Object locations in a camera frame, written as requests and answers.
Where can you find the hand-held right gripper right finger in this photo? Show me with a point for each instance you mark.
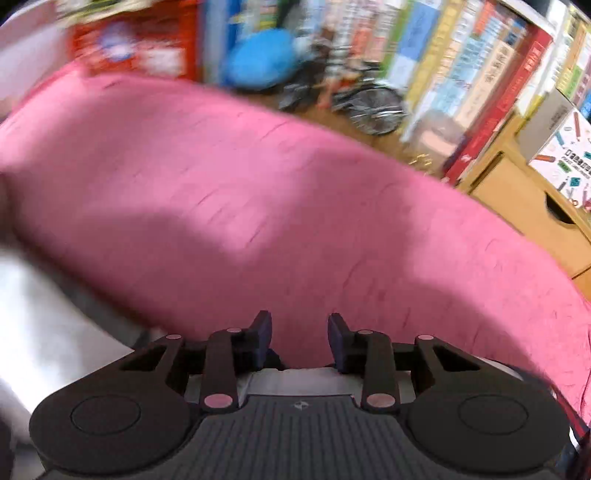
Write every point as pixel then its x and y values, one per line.
pixel 339 341

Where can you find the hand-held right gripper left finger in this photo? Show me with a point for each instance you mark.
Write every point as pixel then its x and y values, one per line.
pixel 261 339

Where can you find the pink patterned towel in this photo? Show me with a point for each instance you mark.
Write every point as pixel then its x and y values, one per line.
pixel 258 198

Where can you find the wooden drawer organizer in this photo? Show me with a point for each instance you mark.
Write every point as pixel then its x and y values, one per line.
pixel 521 207

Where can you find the black model bicycle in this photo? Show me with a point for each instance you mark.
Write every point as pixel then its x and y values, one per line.
pixel 364 106

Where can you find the round blue plush toy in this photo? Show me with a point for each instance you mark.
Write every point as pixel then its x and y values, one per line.
pixel 258 60

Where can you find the row of colourful books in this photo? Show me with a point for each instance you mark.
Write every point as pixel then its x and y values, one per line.
pixel 461 69

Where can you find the white printed cardboard box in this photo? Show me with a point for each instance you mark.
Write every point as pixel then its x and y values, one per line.
pixel 558 138

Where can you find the red plastic crate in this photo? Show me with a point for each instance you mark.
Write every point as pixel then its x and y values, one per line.
pixel 138 41

